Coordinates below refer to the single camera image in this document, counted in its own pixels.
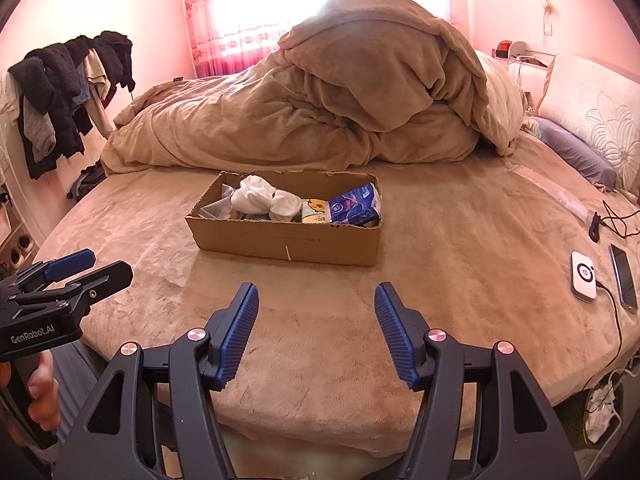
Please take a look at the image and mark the dark clothes on rack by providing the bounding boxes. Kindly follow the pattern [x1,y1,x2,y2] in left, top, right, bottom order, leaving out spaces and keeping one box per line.
[1,30,136,180]

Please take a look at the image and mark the purple grey pillow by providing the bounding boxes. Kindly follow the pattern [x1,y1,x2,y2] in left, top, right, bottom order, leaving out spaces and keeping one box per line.
[526,117,617,190]

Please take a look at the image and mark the white sock bundle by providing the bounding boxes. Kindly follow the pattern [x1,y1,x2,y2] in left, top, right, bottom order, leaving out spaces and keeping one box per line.
[231,174,302,221]

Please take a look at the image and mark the blue tissue pack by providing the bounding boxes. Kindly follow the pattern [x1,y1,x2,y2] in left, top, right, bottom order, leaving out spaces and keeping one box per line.
[326,183,381,228]

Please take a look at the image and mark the capybara tissue pack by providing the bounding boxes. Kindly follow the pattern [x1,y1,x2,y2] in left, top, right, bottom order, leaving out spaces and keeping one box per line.
[300,198,330,224]

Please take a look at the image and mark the black charging cable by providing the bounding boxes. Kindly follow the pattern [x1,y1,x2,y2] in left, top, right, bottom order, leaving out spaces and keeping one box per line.
[579,199,640,401]

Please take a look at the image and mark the clear plastic snack bag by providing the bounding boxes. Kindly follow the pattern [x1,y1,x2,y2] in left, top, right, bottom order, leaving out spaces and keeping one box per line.
[198,184,241,220]

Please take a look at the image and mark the tan fleece duvet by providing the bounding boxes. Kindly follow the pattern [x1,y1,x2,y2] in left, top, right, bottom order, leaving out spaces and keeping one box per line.
[101,0,526,174]

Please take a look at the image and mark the brown cardboard box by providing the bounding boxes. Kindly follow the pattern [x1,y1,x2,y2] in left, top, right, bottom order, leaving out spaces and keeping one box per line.
[186,170,381,266]

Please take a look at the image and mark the white square charger device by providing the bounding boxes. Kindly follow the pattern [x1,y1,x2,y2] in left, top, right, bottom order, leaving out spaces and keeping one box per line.
[570,252,597,302]

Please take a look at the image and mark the black smartphone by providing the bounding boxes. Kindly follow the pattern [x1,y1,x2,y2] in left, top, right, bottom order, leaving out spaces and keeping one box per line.
[610,244,638,313]

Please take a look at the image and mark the white floral pillow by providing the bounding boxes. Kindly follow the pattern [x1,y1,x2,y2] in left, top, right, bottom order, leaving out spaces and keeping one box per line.
[538,53,639,196]

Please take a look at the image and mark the person's left hand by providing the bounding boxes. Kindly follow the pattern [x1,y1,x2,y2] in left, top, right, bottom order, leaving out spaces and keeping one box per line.
[27,350,61,431]

